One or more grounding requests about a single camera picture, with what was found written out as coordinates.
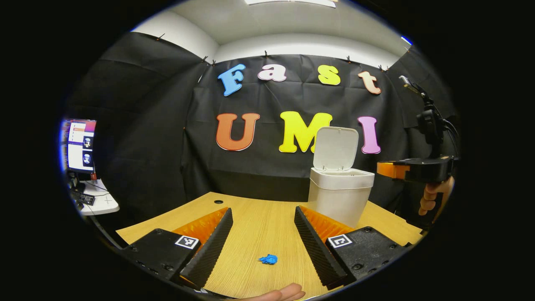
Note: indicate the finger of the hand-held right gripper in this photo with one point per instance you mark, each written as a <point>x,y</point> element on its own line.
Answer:
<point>391,170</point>

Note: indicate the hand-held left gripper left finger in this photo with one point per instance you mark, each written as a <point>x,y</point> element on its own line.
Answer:
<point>211,251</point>

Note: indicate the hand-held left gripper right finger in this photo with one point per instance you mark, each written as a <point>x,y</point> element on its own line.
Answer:
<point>315,251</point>

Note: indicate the blue paper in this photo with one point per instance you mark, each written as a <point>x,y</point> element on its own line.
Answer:
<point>269,259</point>

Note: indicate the white desktop garbage bin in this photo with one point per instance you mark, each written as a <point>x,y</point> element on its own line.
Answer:
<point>338,196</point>

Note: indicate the wooden desktop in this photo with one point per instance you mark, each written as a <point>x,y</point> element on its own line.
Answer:
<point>259,225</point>

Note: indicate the white side table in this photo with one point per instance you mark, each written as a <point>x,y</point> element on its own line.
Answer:
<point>104,202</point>

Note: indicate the black backdrop cloth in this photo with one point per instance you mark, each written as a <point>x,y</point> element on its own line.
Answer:
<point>146,146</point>

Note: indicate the black keyboard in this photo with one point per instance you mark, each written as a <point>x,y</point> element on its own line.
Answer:
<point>85,199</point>

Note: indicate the computer monitor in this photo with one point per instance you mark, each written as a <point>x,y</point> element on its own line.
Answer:
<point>81,146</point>

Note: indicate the ceiling light panel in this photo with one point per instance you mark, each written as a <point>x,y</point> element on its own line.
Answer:
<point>292,2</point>

